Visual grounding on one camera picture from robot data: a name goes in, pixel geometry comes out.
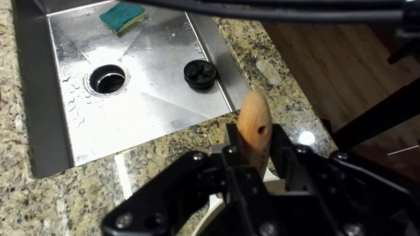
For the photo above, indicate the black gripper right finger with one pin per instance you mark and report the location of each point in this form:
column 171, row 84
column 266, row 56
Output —
column 350, row 196

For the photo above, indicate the stainless steel sink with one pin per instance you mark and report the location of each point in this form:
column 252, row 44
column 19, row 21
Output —
column 145, row 99

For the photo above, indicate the black stand leg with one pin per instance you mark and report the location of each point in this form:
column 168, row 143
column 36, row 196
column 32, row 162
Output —
column 381, row 112

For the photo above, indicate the black sink stopper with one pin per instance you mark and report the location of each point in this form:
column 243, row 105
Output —
column 200, row 74

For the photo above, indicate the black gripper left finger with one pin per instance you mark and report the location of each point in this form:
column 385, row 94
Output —
column 175, row 196

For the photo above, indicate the green kitchen sponge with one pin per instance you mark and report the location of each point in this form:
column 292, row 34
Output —
column 122, row 17

